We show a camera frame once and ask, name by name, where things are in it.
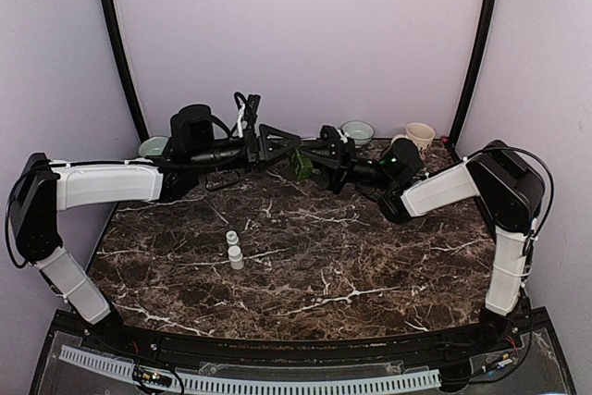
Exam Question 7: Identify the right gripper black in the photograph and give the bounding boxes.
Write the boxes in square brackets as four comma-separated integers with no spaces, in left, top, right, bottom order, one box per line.
[295,137,397,194]

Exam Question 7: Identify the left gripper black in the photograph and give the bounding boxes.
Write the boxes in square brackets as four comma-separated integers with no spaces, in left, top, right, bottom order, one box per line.
[191,124,302,175]

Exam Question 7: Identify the green weekly pill organizer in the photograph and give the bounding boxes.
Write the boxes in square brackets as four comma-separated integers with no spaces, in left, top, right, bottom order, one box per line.
[288,148,314,181]

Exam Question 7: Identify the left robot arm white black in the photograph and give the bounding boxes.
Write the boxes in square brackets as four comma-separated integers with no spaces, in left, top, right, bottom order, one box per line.
[4,96,301,354]

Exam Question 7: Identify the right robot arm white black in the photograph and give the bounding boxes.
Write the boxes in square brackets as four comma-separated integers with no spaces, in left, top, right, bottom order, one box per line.
[301,128,555,316]

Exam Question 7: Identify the pale green bowl right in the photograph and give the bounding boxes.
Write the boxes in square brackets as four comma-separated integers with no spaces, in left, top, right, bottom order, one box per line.
[340,120,375,148]

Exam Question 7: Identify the pale green bowl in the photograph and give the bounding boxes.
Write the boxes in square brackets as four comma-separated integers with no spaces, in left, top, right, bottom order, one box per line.
[340,120,375,148]
[138,136,169,158]

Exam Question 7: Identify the cream ceramic mug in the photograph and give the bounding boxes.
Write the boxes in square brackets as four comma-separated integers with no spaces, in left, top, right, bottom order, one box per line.
[391,122,436,156]

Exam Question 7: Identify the white pill bottle front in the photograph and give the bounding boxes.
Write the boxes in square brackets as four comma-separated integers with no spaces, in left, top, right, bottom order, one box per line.
[228,245,244,270]

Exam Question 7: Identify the pale green bowl left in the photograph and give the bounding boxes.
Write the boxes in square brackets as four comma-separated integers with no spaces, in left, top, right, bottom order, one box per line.
[138,136,169,158]

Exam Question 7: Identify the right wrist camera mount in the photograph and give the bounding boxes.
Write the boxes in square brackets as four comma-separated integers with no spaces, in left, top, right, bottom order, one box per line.
[320,125,350,144]

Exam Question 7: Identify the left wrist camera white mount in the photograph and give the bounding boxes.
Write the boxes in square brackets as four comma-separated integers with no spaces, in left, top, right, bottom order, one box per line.
[232,92,261,138]

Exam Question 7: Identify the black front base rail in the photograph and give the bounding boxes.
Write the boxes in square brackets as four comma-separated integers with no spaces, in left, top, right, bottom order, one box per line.
[103,325,485,367]

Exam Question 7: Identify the left black frame post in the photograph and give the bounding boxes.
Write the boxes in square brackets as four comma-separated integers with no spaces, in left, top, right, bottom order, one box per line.
[100,0,149,142]

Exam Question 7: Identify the black frame post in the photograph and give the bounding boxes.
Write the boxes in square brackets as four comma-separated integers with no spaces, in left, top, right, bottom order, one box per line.
[441,0,496,157]
[100,0,149,142]

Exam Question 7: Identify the right black frame post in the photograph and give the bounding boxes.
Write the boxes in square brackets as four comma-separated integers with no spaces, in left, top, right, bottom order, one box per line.
[441,0,496,157]

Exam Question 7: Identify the white slotted cable duct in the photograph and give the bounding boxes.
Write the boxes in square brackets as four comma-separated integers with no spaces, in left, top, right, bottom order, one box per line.
[58,346,441,394]

